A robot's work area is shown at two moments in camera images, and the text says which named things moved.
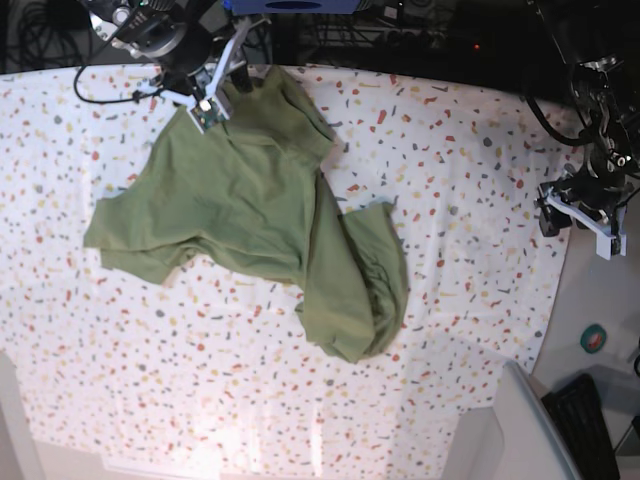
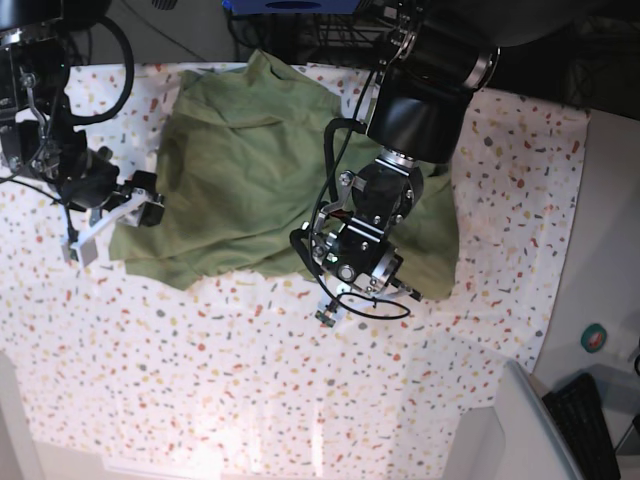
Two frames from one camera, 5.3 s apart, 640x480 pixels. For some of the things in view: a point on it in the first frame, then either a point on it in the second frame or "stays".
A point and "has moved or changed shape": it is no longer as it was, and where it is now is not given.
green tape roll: (593, 338) stays
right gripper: (595, 190) to (354, 239)
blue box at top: (291, 7) stays
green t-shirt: (250, 190) has moved or changed shape
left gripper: (183, 72) to (92, 182)
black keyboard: (575, 411) stays
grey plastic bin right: (534, 444) stays
